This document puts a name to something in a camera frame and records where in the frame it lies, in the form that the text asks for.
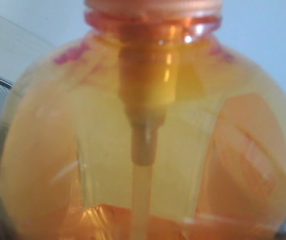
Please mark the orange pump soap bottle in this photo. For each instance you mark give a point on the orange pump soap bottle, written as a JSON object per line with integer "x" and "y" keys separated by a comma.
{"x": 145, "y": 128}

